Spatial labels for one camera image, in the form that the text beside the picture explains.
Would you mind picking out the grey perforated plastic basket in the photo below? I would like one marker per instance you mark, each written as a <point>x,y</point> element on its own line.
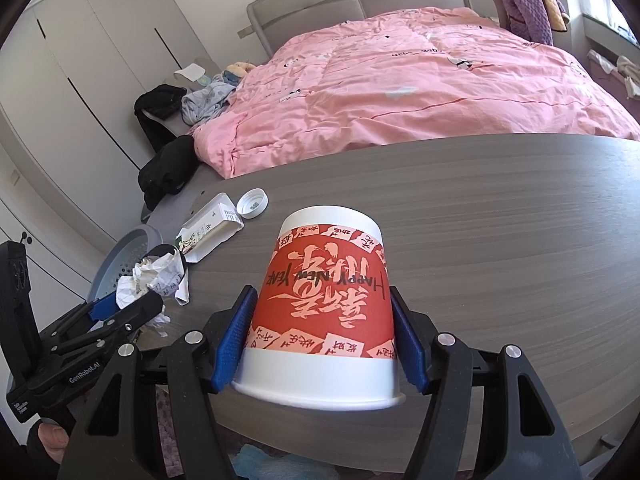
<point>125,255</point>

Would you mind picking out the white printed cardboard box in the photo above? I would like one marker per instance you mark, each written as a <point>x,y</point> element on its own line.
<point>212,225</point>

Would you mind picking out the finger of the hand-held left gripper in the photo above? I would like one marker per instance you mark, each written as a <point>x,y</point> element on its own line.
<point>140,310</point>
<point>107,307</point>

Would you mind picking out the black draped clothing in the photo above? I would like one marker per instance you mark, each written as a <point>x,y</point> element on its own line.
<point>157,100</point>

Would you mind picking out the beige crumpled cloth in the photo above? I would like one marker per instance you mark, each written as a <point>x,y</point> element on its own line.
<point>629,75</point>

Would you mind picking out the white paper wrappers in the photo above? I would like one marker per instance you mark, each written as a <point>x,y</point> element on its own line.
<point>160,275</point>

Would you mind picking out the light blue patterned clothes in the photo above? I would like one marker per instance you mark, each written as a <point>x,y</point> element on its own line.
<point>205,100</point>

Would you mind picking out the person's left hand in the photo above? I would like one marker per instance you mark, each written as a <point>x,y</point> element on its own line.
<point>52,439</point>

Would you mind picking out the white bottle cap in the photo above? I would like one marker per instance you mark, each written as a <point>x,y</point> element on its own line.
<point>252,203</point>

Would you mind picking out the light blue cloth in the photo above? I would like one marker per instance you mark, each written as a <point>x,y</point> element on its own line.
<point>285,465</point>

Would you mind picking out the red and white paper cup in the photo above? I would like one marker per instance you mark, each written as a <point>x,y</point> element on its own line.
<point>325,310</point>

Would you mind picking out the white folded cloth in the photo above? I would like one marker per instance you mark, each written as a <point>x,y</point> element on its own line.
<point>190,72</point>

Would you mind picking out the grey upholstered bed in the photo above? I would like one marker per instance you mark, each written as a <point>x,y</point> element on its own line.
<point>325,0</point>

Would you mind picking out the purple quilted garment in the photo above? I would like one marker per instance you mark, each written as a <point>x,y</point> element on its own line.
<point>525,7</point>

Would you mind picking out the yellow orange garment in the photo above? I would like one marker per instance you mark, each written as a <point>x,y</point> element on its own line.
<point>555,7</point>

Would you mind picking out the wall socket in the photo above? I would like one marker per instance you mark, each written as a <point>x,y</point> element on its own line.
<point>245,32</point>

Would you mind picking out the wall light switch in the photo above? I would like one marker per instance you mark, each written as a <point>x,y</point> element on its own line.
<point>14,177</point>

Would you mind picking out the yellow plush toy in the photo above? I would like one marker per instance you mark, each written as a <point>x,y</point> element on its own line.
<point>239,69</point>

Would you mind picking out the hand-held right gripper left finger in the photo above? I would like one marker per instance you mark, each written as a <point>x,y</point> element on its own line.
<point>232,345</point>

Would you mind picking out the pink printed blanket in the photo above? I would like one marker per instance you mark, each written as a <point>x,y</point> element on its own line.
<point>400,90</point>

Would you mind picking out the black bundled clothing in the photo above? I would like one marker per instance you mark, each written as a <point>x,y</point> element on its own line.
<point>167,170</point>

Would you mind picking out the white wardrobe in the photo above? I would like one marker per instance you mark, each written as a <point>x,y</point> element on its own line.
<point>90,50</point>

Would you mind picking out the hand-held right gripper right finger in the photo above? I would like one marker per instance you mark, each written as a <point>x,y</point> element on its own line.
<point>407,345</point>

